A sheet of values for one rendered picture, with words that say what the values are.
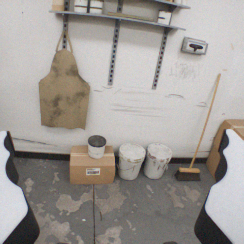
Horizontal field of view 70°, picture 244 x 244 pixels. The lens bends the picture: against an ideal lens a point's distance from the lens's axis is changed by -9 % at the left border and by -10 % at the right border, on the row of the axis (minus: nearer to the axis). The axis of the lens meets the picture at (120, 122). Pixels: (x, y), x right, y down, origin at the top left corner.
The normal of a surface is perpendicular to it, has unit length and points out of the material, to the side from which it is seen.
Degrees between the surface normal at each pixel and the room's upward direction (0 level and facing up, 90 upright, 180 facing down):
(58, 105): 88
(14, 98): 90
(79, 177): 91
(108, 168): 88
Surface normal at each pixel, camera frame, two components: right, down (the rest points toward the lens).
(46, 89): 0.00, 0.47
